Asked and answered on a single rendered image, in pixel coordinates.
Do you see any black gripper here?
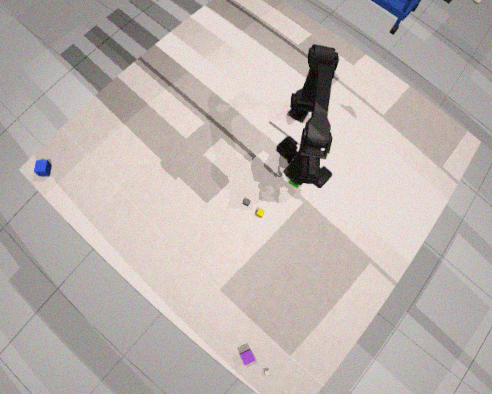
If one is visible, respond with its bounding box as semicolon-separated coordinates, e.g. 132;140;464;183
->
276;136;332;188

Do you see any blue cube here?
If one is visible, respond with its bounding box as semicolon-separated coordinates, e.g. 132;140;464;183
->
34;160;52;177

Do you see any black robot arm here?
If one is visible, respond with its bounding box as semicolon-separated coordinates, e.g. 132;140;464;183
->
284;44;339;185

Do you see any purple block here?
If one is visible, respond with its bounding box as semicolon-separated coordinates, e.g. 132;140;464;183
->
239;349;255;365

